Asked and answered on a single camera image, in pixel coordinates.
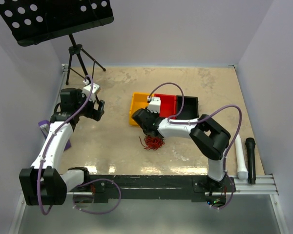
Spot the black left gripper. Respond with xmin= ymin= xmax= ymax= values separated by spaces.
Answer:
xmin=74 ymin=89 xmax=104 ymax=121

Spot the red wire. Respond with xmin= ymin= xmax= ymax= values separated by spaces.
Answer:
xmin=138 ymin=136 xmax=166 ymax=152

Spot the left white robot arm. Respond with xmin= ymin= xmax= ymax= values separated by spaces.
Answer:
xmin=19 ymin=84 xmax=105 ymax=206

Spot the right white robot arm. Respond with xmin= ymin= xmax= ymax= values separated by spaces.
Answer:
xmin=131 ymin=109 xmax=230 ymax=192

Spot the yellow plastic bin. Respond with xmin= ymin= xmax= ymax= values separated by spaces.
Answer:
xmin=129 ymin=92 xmax=149 ymax=126

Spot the red plastic bin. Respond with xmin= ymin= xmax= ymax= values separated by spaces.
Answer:
xmin=154 ymin=94 xmax=176 ymax=117

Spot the black plastic bin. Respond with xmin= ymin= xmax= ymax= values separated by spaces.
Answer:
xmin=175 ymin=96 xmax=199 ymax=120

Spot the purple plastic holder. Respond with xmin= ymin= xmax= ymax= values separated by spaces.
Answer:
xmin=38 ymin=120 xmax=71 ymax=151

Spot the black microphone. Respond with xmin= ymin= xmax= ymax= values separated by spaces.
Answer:
xmin=245 ymin=137 xmax=256 ymax=185

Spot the white microphone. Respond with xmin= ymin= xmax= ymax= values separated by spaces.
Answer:
xmin=234 ymin=134 xmax=248 ymax=180

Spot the black perforated music stand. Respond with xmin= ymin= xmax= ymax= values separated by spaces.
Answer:
xmin=0 ymin=0 xmax=114 ymax=74

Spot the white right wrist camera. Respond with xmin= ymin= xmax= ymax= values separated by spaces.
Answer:
xmin=147 ymin=97 xmax=161 ymax=114

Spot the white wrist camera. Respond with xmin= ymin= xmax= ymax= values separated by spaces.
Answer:
xmin=147 ymin=97 xmax=161 ymax=114
xmin=82 ymin=83 xmax=101 ymax=102

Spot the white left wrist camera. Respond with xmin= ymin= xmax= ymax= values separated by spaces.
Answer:
xmin=82 ymin=83 xmax=101 ymax=102

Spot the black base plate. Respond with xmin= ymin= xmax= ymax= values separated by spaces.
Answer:
xmin=67 ymin=174 xmax=236 ymax=203

